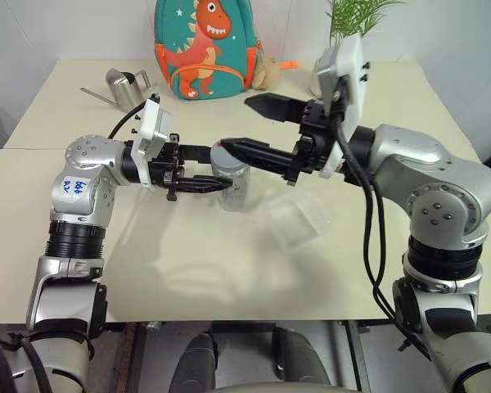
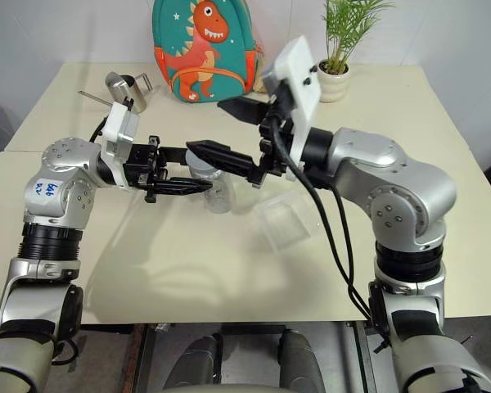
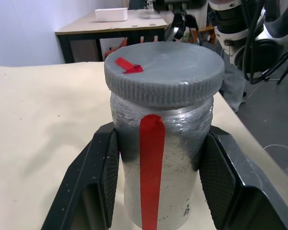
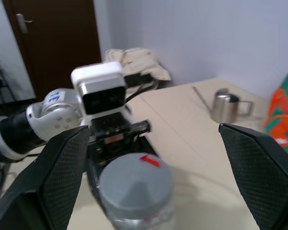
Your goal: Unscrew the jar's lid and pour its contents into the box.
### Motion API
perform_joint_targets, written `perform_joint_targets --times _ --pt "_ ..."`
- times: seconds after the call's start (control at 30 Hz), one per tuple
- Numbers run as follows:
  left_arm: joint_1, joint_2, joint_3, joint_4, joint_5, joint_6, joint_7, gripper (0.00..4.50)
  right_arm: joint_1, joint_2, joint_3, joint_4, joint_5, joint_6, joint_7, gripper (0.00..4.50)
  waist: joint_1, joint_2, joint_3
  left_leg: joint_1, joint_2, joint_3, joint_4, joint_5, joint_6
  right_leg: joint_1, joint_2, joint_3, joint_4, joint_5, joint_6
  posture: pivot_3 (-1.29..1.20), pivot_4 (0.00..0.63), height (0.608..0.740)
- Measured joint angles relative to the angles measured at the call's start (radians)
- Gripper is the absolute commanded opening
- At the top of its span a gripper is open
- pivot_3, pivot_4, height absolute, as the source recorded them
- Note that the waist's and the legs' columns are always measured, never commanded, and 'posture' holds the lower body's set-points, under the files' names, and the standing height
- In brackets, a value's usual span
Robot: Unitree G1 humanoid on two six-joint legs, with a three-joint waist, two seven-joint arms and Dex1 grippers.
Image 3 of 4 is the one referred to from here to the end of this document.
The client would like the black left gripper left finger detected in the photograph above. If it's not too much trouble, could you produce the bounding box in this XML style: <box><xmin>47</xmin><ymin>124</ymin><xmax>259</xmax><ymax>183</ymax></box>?
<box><xmin>41</xmin><ymin>124</ymin><xmax>122</xmax><ymax>230</ymax></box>

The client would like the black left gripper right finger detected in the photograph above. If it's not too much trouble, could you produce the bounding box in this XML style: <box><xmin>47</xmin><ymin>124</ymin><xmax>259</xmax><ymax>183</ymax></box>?
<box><xmin>197</xmin><ymin>126</ymin><xmax>288</xmax><ymax>230</ymax></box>

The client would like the gray jar with red tape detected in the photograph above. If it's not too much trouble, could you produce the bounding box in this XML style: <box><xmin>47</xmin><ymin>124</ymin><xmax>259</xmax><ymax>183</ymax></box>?
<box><xmin>109</xmin><ymin>92</ymin><xmax>214</xmax><ymax>230</ymax></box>

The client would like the gray ribbed jar lid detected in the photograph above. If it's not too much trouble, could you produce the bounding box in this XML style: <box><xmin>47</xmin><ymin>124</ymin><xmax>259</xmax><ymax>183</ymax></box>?
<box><xmin>104</xmin><ymin>41</ymin><xmax>225</xmax><ymax>107</ymax></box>

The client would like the gray trousered leg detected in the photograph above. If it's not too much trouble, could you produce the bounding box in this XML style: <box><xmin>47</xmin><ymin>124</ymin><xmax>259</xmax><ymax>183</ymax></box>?
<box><xmin>218</xmin><ymin>46</ymin><xmax>247</xmax><ymax>114</ymax></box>

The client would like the orange object under table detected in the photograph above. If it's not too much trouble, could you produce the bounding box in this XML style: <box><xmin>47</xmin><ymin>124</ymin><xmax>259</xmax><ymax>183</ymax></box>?
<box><xmin>104</xmin><ymin>45</ymin><xmax>118</xmax><ymax>58</ymax></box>

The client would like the silver and black robot body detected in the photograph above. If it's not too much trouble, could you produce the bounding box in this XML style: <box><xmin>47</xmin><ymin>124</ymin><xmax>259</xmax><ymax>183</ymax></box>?
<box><xmin>207</xmin><ymin>0</ymin><xmax>288</xmax><ymax>72</ymax></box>

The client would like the white plastic tray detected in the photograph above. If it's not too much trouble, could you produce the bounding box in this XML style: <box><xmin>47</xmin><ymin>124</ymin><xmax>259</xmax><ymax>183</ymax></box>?
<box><xmin>94</xmin><ymin>7</ymin><xmax>129</xmax><ymax>23</ymax></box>

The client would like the thin white floor cable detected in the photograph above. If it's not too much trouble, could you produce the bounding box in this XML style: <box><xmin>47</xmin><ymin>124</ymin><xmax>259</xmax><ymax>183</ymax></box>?
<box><xmin>263</xmin><ymin>143</ymin><xmax>288</xmax><ymax>151</ymax></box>

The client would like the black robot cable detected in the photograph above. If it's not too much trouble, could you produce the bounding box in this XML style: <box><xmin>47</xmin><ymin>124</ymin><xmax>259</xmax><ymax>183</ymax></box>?
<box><xmin>240</xmin><ymin>0</ymin><xmax>288</xmax><ymax>85</ymax></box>

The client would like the wooden table with black frame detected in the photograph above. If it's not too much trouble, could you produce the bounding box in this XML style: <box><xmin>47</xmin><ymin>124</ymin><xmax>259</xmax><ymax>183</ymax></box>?
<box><xmin>55</xmin><ymin>9</ymin><xmax>169</xmax><ymax>64</ymax></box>

